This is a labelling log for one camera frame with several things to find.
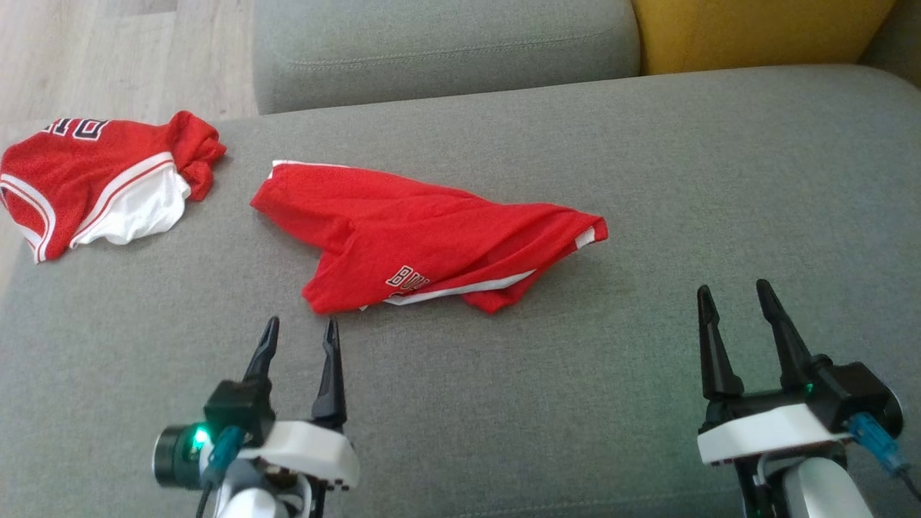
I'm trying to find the grey sofa back cushion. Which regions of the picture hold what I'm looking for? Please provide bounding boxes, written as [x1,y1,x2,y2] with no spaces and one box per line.
[252,0,642,116]

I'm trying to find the right arm cable blue plug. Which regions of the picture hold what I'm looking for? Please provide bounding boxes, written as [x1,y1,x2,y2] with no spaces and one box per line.
[848,414,921,502]

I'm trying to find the red basketball jersey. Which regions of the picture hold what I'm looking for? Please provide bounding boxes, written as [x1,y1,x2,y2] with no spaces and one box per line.
[0,110,227,264]

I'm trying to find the grey sofa armrest cushion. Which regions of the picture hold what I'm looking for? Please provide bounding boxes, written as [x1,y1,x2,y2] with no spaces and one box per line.
[860,0,921,91]

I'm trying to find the yellow sofa cushion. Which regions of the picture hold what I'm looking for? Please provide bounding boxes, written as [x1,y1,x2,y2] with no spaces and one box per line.
[632,0,897,76]

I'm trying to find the grey sofa seat cushion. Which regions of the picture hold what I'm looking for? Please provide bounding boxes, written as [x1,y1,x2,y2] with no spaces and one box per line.
[0,65,921,518]

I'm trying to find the red shorts with white stripe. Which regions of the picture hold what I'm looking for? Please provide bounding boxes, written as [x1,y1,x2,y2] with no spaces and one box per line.
[250,160,609,315]

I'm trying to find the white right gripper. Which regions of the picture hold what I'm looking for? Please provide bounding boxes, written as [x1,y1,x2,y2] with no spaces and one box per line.
[697,279,854,467]

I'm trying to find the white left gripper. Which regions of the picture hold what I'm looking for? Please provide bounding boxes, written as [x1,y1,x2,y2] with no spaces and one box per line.
[241,317,360,492]

